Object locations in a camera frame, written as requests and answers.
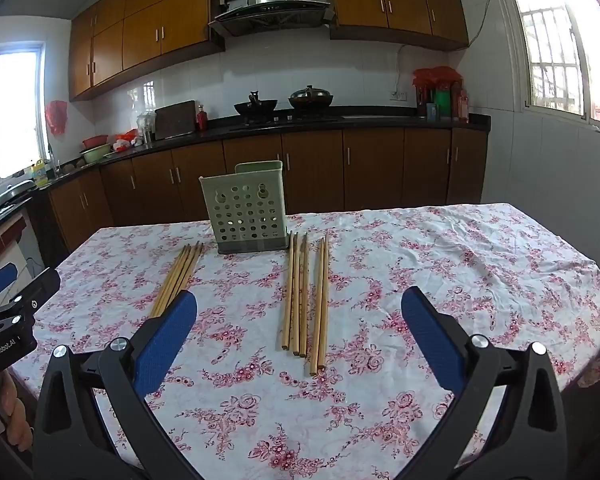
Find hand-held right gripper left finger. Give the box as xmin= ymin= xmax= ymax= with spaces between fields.
xmin=32 ymin=290 xmax=206 ymax=480

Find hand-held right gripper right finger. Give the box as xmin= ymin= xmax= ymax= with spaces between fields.
xmin=401 ymin=286 xmax=568 ymax=480

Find green perforated chopstick holder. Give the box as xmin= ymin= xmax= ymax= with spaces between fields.
xmin=199 ymin=160 xmax=289 ymax=255

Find person's left hand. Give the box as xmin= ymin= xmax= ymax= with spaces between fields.
xmin=0 ymin=374 xmax=34 ymax=453

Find pink floral tablecloth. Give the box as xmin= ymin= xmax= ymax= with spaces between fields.
xmin=10 ymin=203 xmax=600 ymax=480

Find green basin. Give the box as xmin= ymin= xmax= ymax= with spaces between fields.
xmin=79 ymin=143 xmax=112 ymax=165

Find red and white bag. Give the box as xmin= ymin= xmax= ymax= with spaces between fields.
xmin=112 ymin=129 xmax=139 ymax=154

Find hanging red plastic bag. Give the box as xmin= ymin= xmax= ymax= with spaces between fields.
xmin=45 ymin=100 xmax=69 ymax=136

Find sliding window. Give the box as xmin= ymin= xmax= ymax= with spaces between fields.
xmin=0 ymin=42 xmax=46 ymax=194

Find wooden base cabinets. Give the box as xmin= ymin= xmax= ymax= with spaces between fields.
xmin=30 ymin=127 xmax=488 ymax=256

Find glass jar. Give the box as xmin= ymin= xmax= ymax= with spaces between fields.
xmin=136 ymin=110 xmax=156 ymax=146

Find dark wooden cutting board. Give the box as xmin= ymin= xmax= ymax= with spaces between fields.
xmin=154 ymin=100 xmax=199 ymax=141

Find black kitchen countertop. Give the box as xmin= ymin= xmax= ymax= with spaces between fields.
xmin=0 ymin=105 xmax=492 ymax=231

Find green bottle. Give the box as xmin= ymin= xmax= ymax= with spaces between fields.
xmin=434 ymin=88 xmax=454 ymax=120

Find black wok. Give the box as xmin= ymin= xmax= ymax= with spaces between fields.
xmin=233 ymin=91 xmax=277 ymax=116

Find gas stove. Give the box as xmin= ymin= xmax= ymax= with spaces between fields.
xmin=229 ymin=111 xmax=342 ymax=125

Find crumpled red plastic bag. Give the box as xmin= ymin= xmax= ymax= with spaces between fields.
xmin=412 ymin=66 xmax=465 ymax=92

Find black pot with lid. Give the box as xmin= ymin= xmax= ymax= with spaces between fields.
xmin=288 ymin=85 xmax=334 ymax=110

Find barred window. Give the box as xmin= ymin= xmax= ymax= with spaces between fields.
xmin=495 ymin=0 xmax=600 ymax=137

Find wall power cable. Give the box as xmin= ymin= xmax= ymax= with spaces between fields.
xmin=396 ymin=0 xmax=497 ymax=94

